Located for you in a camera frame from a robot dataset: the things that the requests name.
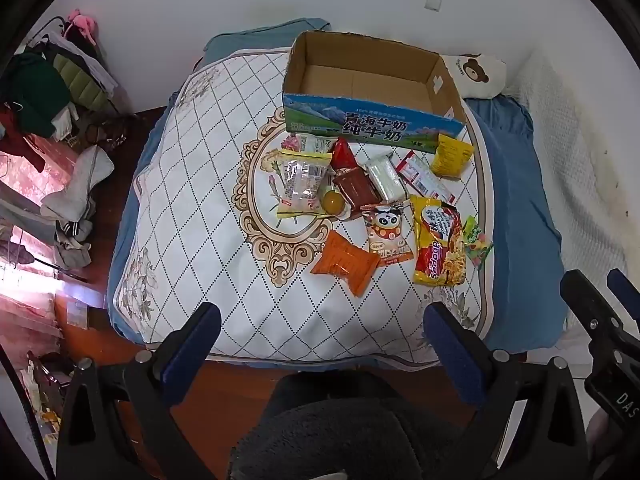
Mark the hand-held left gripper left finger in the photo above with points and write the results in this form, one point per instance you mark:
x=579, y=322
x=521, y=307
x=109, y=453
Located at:
x=196, y=344

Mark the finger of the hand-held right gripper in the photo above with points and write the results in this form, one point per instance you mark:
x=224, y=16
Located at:
x=592, y=305
x=625, y=291

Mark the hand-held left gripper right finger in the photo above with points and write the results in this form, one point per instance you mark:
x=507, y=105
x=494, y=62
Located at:
x=452, y=347

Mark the round yolk pastry packet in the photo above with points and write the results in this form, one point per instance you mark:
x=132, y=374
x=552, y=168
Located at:
x=332, y=202

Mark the yellow snack packet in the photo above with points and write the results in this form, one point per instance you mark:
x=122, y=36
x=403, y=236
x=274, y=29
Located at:
x=451, y=156

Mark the blue printed cardboard box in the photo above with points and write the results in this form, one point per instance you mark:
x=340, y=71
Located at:
x=372, y=87

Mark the clear packet with white snacks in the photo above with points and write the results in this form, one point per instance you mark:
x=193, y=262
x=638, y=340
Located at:
x=300, y=182

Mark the person's right hand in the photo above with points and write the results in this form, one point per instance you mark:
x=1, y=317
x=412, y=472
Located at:
x=602, y=435

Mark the yellow and red noodle packet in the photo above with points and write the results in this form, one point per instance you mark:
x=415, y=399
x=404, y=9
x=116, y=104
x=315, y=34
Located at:
x=440, y=242

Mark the white quilt with flower print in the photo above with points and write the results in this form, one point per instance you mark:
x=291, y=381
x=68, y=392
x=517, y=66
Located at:
x=220, y=240

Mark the green candy packet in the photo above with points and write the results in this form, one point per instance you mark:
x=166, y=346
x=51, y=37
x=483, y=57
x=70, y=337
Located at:
x=476, y=242

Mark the blue bedsheet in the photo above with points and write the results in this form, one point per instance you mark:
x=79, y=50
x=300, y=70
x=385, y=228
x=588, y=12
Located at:
x=520, y=200

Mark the panda print snack packet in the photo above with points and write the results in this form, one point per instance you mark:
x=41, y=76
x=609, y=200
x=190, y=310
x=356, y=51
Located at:
x=386, y=235

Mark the person's dark fuzzy pants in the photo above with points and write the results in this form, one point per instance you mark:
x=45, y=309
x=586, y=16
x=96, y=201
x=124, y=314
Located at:
x=350, y=435

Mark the orange snack packet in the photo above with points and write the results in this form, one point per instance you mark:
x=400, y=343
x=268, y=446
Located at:
x=345, y=262

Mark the white fuzzy blanket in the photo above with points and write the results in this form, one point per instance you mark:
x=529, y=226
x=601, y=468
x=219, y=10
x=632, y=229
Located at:
x=575, y=160

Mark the grey striped clothing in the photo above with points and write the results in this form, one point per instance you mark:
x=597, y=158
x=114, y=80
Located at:
x=72, y=245

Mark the red and white snack packet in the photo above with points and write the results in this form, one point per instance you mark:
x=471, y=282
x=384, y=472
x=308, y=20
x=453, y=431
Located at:
x=422, y=175

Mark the white and green wafer packet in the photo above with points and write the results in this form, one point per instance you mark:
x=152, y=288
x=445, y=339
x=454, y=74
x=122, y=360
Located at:
x=386, y=180

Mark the brown snack packet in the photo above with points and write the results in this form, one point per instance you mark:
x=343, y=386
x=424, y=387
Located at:
x=357, y=189

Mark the white garment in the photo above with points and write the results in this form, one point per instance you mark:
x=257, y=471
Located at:
x=80, y=182

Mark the small pink candy packet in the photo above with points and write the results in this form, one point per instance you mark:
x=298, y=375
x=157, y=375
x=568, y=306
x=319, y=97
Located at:
x=291, y=142

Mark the small white snack packet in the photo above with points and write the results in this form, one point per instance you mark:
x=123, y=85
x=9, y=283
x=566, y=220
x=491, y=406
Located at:
x=315, y=143

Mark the bear print pillow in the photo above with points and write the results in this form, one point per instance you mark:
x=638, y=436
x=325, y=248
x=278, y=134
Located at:
x=475, y=75

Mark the dark red garment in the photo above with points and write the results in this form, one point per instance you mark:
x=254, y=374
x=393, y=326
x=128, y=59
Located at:
x=17, y=142

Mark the olive puffy jacket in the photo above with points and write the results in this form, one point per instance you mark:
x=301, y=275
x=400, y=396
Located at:
x=75, y=77

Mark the dark green garment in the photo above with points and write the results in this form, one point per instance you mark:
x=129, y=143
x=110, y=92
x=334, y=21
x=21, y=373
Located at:
x=32, y=95

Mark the blue pillow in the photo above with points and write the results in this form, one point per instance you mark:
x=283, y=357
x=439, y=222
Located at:
x=260, y=40

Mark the pink plush toy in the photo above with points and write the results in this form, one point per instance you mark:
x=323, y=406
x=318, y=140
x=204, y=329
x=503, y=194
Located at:
x=82, y=21

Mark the white wall switch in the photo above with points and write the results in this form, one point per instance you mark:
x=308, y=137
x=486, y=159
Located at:
x=433, y=3

